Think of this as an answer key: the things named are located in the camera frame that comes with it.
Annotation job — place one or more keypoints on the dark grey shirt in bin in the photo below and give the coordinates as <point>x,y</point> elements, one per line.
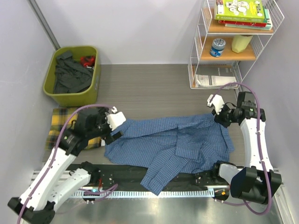
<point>71,76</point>

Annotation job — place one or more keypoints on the blue checked long sleeve shirt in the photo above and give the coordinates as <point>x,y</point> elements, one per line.
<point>169,146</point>

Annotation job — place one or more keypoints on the white wire shelf rack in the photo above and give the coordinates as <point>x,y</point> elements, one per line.
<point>229,37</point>

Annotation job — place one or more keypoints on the folded yellow plaid shirt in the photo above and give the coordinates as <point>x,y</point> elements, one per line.
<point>59,117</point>

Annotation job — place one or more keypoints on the red book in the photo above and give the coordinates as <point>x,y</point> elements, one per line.
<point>244,23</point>

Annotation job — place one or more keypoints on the olive green plastic bin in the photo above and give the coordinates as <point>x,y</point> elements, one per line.
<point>86,97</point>

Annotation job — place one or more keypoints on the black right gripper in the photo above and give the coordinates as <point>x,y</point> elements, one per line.
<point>218,118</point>

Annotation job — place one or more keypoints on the blue white round tin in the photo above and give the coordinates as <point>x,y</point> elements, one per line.
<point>217,47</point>

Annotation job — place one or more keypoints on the white slotted cable duct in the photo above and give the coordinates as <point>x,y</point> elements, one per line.
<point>146,194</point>

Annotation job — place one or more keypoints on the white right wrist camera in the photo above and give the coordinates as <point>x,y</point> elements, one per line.
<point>215,101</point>

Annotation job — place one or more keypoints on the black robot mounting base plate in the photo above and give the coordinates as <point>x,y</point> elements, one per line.
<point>130,177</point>

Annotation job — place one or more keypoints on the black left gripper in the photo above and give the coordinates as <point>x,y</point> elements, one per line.
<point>109,138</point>

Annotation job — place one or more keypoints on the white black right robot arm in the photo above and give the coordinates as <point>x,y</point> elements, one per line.
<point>256,182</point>

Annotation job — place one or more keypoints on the white folded paper booklet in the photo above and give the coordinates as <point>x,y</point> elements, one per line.
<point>212,82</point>

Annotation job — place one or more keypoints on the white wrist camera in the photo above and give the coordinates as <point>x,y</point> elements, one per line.
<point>115,118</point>
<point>215,101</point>

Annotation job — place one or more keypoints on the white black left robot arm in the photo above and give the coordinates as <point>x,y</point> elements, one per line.
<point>39,203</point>

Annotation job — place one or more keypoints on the red black garment in bin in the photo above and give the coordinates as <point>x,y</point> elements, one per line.
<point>88,61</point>

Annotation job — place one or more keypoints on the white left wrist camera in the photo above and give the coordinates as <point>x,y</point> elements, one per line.
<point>115,118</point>

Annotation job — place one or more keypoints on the pale yellow faceted vase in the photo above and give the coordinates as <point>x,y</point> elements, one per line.
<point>240,43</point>

